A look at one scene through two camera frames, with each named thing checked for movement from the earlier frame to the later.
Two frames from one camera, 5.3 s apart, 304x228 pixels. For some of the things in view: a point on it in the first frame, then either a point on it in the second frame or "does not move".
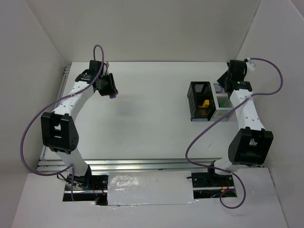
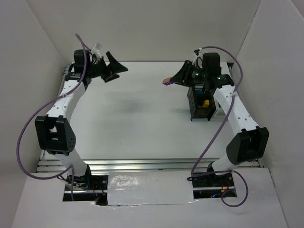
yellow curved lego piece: [205, 104] does not move
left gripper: [108, 84] → [106, 70]
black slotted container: [201, 101] does not move
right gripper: [223, 79] → [186, 74]
